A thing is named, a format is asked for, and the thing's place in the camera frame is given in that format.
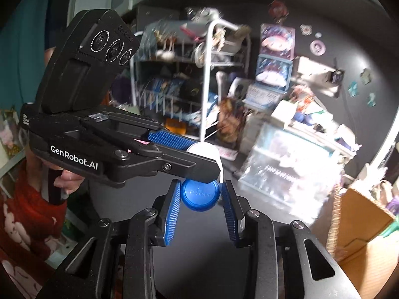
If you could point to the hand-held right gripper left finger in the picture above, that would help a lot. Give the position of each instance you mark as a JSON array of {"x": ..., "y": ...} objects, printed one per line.
[{"x": 173, "y": 215}]

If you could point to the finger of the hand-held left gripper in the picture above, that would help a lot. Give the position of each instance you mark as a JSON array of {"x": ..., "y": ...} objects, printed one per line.
[
  {"x": 168, "y": 138},
  {"x": 174, "y": 163}
]

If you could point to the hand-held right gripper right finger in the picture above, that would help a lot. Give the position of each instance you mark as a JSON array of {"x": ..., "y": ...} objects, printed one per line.
[{"x": 230, "y": 215}]

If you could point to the white and blue contact lens case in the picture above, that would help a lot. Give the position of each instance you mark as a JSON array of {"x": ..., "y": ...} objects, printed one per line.
[{"x": 199, "y": 194}]

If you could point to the person's left hand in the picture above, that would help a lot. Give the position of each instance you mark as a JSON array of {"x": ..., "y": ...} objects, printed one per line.
[{"x": 71, "y": 180}]

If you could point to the yellow box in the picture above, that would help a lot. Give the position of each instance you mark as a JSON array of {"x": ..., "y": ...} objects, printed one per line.
[{"x": 176, "y": 126}]

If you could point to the blue illustrated box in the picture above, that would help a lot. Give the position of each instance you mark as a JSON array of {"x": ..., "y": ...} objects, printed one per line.
[{"x": 162, "y": 87}]

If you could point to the black cat plush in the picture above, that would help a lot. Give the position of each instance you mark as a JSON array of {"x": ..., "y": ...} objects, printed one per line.
[{"x": 191, "y": 92}]

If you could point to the white sachet packet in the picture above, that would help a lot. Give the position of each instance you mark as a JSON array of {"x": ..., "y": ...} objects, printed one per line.
[{"x": 226, "y": 154}]

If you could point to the illustrated art card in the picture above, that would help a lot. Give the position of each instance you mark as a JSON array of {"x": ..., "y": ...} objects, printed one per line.
[{"x": 230, "y": 115}]

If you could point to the clear zip bag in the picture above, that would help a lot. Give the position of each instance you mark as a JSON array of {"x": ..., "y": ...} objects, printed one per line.
[{"x": 280, "y": 168}]

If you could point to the white labelled box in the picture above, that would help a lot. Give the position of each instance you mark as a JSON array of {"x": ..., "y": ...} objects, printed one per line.
[{"x": 263, "y": 96}]

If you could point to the white pink pouch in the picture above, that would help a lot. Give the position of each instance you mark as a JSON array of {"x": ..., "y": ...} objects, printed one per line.
[{"x": 199, "y": 25}]

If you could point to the blue character display box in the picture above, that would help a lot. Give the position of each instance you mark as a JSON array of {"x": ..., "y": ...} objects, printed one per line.
[{"x": 274, "y": 71}]

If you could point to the cardboard box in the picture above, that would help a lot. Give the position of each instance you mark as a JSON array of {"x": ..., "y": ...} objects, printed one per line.
[{"x": 358, "y": 236}]

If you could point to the pink character display box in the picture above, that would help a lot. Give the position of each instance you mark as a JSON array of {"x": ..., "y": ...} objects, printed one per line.
[{"x": 277, "y": 40}]

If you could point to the person's red patterned clothing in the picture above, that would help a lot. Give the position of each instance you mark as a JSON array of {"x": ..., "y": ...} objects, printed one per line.
[{"x": 21, "y": 224}]

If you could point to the round badge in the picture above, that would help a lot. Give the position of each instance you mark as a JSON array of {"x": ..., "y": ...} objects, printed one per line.
[{"x": 318, "y": 47}]

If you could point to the small wall sticker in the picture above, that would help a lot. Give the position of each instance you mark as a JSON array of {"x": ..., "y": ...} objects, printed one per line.
[
  {"x": 365, "y": 76},
  {"x": 353, "y": 88},
  {"x": 371, "y": 99},
  {"x": 306, "y": 29}
]

